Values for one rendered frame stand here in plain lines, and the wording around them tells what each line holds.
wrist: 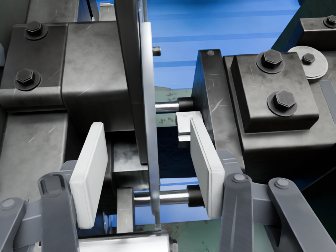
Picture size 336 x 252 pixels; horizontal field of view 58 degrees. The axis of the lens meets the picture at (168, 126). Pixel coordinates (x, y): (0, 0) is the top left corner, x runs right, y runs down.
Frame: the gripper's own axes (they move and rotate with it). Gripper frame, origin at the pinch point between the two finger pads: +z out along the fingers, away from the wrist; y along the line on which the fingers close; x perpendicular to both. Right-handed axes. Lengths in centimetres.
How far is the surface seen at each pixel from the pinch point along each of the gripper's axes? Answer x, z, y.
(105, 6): 7.1, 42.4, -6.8
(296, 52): 1.5, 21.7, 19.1
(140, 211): -90, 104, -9
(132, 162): -10.1, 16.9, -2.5
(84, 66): 3.2, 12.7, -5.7
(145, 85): 3.7, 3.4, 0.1
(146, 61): 5.2, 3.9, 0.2
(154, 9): -3, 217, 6
